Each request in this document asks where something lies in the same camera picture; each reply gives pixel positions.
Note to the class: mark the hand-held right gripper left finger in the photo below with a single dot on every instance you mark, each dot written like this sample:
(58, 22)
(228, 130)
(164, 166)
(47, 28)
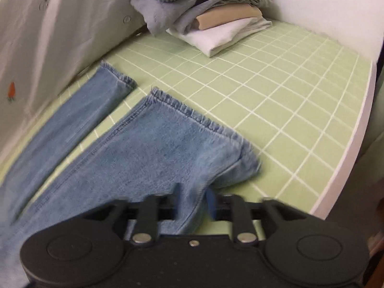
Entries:
(147, 216)

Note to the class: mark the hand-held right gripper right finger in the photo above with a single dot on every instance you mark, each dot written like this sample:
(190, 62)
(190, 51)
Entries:
(212, 204)

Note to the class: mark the blue denim jeans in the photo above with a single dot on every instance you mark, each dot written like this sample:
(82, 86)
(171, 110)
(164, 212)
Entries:
(150, 144)

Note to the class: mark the green grid mat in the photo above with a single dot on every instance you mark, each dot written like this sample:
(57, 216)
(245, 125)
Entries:
(285, 96)

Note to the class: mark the folded white garment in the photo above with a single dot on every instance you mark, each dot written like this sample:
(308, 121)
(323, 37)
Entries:
(222, 37)

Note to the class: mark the folded light grey garment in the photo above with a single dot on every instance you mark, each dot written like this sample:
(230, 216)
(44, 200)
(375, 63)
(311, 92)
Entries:
(187, 22)

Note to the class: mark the folded beige garment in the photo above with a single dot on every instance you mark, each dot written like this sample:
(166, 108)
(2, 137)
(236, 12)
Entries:
(228, 16)

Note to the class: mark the white printed bed sheet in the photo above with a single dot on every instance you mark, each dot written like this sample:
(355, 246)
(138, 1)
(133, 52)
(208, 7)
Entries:
(45, 51)

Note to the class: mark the folded grey-blue garment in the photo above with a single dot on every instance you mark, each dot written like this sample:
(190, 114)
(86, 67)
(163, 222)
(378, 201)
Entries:
(159, 12)

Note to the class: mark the white backdrop board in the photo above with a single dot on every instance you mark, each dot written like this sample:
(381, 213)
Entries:
(315, 0)

